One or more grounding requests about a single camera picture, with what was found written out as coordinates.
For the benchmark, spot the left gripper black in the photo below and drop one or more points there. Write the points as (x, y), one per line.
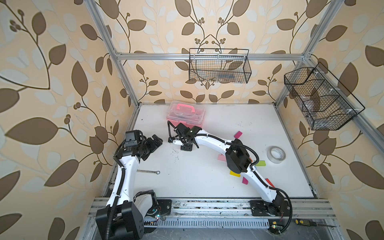
(152, 146)

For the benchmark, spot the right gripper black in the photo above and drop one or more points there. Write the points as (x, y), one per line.
(187, 148)

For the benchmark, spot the pink plastic toolbox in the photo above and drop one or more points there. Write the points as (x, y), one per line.
(188, 114)

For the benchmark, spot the magenta block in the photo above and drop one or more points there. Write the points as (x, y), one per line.
(245, 181)
(238, 135)

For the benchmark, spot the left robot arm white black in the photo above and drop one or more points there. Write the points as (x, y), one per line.
(123, 216)

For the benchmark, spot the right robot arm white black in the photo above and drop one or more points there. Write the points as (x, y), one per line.
(240, 159)

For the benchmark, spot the small silver wrench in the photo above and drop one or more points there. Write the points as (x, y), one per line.
(149, 172)

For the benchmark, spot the light pink block lower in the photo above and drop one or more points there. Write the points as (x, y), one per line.
(222, 158)

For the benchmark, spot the yellow block lower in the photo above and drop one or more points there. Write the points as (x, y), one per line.
(235, 174)

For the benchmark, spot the green block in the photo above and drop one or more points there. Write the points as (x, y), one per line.
(261, 164)

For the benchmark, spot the red block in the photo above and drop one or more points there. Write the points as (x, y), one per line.
(269, 181)

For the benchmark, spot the white tape roll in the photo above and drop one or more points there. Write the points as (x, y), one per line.
(276, 155)

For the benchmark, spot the yellow black screwdriver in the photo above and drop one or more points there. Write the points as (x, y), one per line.
(308, 223)

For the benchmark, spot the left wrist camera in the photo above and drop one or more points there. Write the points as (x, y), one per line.
(132, 138)

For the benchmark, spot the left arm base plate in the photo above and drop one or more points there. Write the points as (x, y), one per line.
(164, 207)

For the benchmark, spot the back wire basket black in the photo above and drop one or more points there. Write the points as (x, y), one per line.
(219, 65)

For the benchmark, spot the wire basket black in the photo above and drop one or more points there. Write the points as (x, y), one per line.
(219, 65)
(326, 101)

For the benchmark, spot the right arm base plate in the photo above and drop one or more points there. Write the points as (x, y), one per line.
(260, 208)

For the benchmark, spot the right wire basket black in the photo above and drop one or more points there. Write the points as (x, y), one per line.
(326, 101)

